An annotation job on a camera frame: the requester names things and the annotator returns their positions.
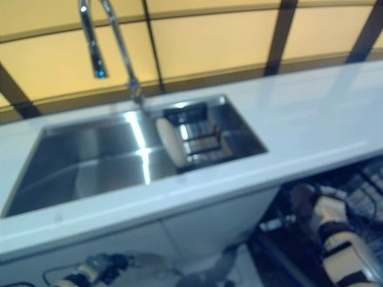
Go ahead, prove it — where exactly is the chrome gooseneck kitchen faucet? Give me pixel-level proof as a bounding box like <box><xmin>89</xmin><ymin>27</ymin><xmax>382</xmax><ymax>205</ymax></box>
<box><xmin>78</xmin><ymin>0</ymin><xmax>148</xmax><ymax>115</ymax></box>

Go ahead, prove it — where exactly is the dishwasher wire rack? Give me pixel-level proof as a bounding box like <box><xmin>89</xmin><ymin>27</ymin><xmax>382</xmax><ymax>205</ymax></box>
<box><xmin>259</xmin><ymin>160</ymin><xmax>383</xmax><ymax>270</ymax></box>

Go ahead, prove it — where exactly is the stainless steel sink basin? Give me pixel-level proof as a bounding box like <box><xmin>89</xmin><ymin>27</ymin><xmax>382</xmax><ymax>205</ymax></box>
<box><xmin>0</xmin><ymin>93</ymin><xmax>269</xmax><ymax>219</ymax></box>

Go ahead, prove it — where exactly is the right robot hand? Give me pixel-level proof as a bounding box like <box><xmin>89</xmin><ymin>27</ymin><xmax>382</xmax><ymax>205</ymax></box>
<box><xmin>288</xmin><ymin>182</ymin><xmax>320</xmax><ymax>217</ymax></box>

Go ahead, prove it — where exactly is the dark window frame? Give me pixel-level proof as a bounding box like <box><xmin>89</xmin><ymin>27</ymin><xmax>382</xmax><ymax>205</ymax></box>
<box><xmin>0</xmin><ymin>0</ymin><xmax>383</xmax><ymax>127</ymax></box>

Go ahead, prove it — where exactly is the small cream plate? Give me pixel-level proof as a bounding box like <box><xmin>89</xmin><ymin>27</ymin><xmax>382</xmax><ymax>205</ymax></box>
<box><xmin>155</xmin><ymin>117</ymin><xmax>189</xmax><ymax>170</ymax></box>

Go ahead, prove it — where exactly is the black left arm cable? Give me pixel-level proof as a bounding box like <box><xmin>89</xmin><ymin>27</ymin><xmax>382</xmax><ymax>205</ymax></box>
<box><xmin>0</xmin><ymin>262</ymin><xmax>87</xmax><ymax>287</ymax></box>

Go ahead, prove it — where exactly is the black dish drying rack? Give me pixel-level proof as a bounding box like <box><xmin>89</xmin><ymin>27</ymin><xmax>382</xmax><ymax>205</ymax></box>
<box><xmin>162</xmin><ymin>101</ymin><xmax>236</xmax><ymax>175</ymax></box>

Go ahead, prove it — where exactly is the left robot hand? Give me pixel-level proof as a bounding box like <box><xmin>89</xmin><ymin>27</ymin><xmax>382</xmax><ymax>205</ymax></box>
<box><xmin>84</xmin><ymin>252</ymin><xmax>142</xmax><ymax>278</ymax></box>

